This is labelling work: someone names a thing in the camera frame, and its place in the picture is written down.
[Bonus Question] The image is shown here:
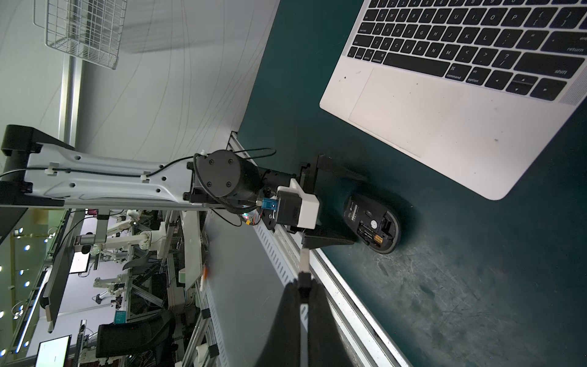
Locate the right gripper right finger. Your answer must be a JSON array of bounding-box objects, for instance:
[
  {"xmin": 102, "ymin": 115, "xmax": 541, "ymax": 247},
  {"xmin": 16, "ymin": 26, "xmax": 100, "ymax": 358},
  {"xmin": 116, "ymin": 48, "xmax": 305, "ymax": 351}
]
[{"xmin": 307, "ymin": 280, "xmax": 353, "ymax": 367}]

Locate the green table mat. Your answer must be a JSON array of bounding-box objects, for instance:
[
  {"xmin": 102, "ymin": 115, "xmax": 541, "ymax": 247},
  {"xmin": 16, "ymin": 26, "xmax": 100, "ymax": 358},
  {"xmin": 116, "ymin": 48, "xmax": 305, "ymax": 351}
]
[{"xmin": 238, "ymin": 1, "xmax": 586, "ymax": 366}]

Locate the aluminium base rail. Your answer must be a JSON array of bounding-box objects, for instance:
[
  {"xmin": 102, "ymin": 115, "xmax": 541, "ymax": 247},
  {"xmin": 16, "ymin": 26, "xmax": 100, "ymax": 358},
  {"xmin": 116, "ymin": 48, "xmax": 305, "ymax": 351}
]
[{"xmin": 226, "ymin": 138, "xmax": 408, "ymax": 366}]

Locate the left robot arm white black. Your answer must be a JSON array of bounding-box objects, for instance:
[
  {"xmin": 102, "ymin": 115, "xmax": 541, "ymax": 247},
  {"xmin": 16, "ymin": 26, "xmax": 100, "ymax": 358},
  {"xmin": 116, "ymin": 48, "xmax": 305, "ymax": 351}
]
[{"xmin": 1, "ymin": 125, "xmax": 364, "ymax": 247}]

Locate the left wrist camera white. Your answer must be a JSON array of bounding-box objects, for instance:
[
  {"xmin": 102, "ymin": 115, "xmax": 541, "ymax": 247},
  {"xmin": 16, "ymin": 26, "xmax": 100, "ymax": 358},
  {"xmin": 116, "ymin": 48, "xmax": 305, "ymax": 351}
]
[{"xmin": 258, "ymin": 178, "xmax": 320, "ymax": 230}]

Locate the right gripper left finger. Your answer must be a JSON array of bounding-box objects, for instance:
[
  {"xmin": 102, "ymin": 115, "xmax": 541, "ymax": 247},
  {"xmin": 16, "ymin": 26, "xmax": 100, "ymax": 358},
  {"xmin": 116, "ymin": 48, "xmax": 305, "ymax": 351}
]
[{"xmin": 255, "ymin": 281, "xmax": 301, "ymax": 367}]

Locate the silver laptop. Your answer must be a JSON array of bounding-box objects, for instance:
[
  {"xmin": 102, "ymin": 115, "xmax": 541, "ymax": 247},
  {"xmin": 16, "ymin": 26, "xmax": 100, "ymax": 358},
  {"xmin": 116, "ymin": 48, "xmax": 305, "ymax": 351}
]
[{"xmin": 319, "ymin": 0, "xmax": 586, "ymax": 200}]

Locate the white vent grille strip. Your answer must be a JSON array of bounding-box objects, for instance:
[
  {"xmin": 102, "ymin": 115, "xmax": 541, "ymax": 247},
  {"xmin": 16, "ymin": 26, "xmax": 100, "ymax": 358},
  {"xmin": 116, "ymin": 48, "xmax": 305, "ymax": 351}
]
[{"xmin": 251, "ymin": 219, "xmax": 313, "ymax": 322}]

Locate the white wire basket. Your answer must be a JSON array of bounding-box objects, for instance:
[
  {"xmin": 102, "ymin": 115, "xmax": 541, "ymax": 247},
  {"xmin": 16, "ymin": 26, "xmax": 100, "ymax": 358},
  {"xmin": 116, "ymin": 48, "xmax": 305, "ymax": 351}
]
[{"xmin": 32, "ymin": 0, "xmax": 128, "ymax": 70}]

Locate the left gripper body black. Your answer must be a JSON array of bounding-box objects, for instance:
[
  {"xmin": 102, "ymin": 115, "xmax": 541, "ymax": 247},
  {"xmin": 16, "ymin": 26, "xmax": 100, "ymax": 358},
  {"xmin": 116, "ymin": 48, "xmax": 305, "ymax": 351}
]
[{"xmin": 263, "ymin": 160, "xmax": 322, "ymax": 239}]

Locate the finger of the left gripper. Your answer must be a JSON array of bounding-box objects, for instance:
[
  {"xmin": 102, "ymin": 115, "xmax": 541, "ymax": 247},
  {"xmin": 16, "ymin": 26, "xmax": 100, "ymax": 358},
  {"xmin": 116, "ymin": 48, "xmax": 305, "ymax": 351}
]
[
  {"xmin": 316, "ymin": 154, "xmax": 367, "ymax": 181},
  {"xmin": 301, "ymin": 226, "xmax": 356, "ymax": 250}
]

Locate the black wireless mouse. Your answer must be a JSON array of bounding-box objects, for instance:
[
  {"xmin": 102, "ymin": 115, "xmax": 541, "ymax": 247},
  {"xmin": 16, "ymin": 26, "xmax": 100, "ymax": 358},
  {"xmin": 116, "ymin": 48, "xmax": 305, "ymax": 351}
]
[{"xmin": 343, "ymin": 193, "xmax": 401, "ymax": 255}]

